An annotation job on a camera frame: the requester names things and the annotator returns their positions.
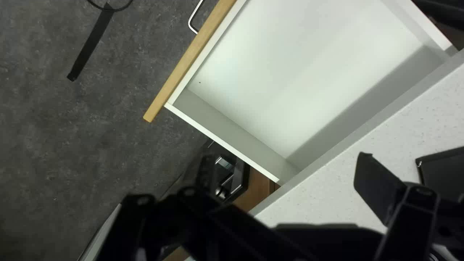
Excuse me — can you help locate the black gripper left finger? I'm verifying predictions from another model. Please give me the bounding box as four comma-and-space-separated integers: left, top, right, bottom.
96, 193, 162, 261

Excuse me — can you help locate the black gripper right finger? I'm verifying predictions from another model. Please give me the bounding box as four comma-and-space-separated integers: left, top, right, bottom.
353, 151, 443, 261

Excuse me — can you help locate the white drawer with wooden front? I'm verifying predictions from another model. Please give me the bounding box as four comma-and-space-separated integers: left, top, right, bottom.
143, 0, 459, 186

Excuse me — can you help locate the black metal stand base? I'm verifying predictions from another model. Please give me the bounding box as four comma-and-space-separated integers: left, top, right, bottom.
195, 153, 251, 201

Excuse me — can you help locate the black strap with loop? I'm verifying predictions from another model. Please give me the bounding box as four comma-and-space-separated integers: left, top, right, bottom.
66, 0, 134, 83

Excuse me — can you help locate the silver metal drawer handle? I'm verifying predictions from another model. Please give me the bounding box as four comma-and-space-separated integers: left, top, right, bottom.
188, 0, 206, 37

